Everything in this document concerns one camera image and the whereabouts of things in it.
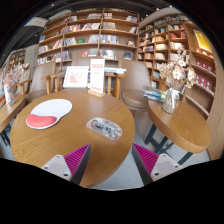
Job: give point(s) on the vase with beige dried flowers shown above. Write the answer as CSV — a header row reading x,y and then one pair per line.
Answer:
x,y
170,100

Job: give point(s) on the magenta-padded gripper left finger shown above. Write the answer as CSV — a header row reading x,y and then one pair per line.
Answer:
x,y
77,160

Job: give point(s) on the vase with pink dried flowers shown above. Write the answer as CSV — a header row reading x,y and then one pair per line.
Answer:
x,y
10,96

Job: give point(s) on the curved wooden bookshelf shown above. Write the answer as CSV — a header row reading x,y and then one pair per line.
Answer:
x,y
166,43

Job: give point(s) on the white mouse pad red rest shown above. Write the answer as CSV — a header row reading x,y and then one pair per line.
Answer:
x,y
53,108

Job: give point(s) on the white red table sign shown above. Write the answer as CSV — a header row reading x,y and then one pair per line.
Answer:
x,y
97,75

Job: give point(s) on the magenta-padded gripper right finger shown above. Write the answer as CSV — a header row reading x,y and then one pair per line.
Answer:
x,y
146,160

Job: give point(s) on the colourful book stack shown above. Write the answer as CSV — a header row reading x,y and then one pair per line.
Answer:
x,y
153,94

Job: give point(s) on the transparent computer mouse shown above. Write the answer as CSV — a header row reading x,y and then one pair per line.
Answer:
x,y
104,128

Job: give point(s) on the round wooden side table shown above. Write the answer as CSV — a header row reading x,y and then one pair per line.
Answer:
x,y
8,113
180,126

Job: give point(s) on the pale flat book stack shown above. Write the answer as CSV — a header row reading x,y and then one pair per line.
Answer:
x,y
115,70

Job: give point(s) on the small distant wooden bookshelf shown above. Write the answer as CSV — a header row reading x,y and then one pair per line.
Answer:
x,y
16,60

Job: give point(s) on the wide wooden bookshelf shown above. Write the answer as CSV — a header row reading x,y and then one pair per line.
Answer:
x,y
86,36

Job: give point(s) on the white framed floral picture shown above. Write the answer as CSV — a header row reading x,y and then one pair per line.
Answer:
x,y
76,77

